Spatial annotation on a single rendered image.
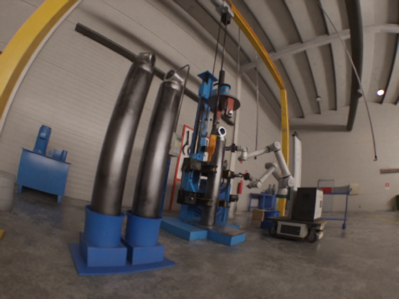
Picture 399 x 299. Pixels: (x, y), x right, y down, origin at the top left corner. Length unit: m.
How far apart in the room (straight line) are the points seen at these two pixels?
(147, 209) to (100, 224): 0.36
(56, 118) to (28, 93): 0.81
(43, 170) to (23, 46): 1.91
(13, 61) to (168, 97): 1.20
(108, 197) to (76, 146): 2.53
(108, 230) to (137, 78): 1.03
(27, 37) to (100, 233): 1.31
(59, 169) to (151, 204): 1.85
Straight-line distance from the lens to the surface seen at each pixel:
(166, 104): 1.38
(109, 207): 1.11
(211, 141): 1.61
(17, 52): 1.28
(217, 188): 2.46
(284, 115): 5.24
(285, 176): 2.74
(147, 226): 1.25
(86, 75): 3.95
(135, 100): 1.22
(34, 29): 1.37
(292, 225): 2.77
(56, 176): 2.79
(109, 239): 1.15
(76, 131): 3.58
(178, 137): 3.11
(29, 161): 2.82
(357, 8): 6.21
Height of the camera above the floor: 0.61
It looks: 14 degrees up
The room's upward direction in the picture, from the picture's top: 9 degrees clockwise
